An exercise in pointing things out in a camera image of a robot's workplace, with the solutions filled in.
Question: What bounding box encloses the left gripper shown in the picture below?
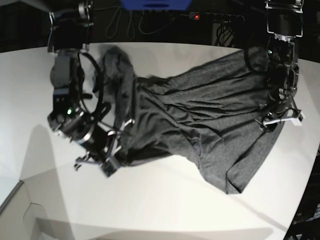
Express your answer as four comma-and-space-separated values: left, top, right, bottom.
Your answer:
255, 98, 306, 133

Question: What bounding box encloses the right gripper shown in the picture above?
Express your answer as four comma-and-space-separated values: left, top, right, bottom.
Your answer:
47, 109, 135, 178

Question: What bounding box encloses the grey t-shirt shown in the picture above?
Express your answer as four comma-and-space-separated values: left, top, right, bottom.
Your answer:
99, 46, 283, 194

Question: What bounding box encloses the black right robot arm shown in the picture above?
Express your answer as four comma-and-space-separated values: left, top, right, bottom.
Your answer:
47, 0, 135, 177

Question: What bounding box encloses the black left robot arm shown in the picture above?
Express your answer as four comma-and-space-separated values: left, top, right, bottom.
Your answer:
244, 0, 304, 132

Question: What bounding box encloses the black power strip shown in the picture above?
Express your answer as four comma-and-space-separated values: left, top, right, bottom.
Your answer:
188, 11, 245, 23

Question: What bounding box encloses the blue box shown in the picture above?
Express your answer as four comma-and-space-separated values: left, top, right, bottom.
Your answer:
120, 0, 192, 11

